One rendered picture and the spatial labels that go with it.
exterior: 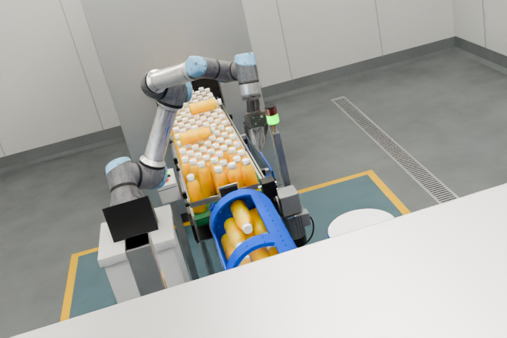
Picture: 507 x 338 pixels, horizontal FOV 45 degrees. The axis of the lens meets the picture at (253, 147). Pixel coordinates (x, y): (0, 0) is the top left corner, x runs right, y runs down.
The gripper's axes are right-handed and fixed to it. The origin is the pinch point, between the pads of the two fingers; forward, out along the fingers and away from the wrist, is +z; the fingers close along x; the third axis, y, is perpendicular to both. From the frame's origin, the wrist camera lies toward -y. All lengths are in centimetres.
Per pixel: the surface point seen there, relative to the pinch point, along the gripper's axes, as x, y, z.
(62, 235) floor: -137, -311, 83
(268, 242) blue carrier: -4.9, 17.1, 31.3
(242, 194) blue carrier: -7.0, -22.6, 20.5
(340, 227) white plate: 29, -13, 40
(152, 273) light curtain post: -41, 87, 13
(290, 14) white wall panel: 129, -482, -84
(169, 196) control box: -38, -86, 27
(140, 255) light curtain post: -43, 88, 8
